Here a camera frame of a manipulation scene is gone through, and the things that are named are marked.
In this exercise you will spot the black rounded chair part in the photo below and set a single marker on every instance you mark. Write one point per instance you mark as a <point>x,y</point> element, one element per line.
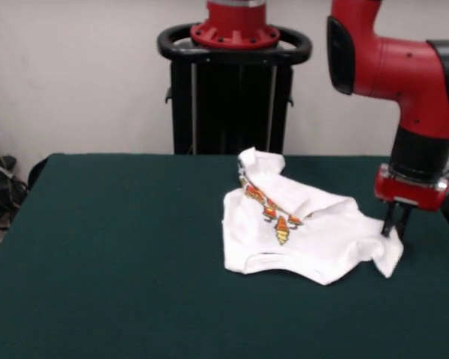
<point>37,172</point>

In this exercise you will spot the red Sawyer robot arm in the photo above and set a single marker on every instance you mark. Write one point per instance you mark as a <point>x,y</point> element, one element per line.
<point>396,75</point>

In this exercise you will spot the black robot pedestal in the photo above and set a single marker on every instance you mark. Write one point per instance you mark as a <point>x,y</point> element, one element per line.
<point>232,104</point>

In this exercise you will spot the dark green table cloth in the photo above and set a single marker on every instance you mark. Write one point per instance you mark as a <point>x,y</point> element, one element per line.
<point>134,269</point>

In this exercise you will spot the white printed T-shirt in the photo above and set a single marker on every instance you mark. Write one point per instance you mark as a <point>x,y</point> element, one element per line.
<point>314,239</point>

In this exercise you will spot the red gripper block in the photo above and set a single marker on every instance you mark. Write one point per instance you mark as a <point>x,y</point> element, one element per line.
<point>408,194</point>

